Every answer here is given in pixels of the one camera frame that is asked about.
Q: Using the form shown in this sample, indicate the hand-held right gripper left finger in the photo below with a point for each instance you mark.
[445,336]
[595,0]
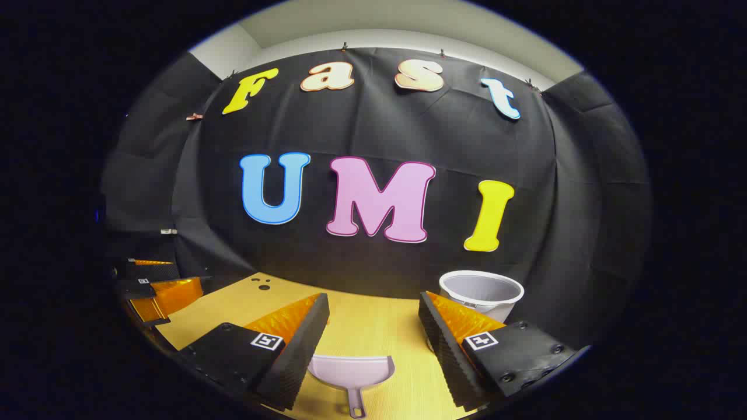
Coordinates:
[292,356]

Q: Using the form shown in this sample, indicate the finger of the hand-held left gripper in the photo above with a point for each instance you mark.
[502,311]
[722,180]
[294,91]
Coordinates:
[169,297]
[149,271]

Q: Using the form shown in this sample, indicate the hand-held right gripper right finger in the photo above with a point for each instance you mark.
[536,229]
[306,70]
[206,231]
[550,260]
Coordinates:
[446,344]

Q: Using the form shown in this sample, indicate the lavender plastic dustpan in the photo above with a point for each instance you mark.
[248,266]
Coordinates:
[350,370]

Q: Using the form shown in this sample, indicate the white ribbed garbage bin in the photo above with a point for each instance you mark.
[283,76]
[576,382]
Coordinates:
[484,291]

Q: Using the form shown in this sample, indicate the wooden desktop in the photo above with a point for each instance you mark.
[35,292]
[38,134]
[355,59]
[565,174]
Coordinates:
[362,326]

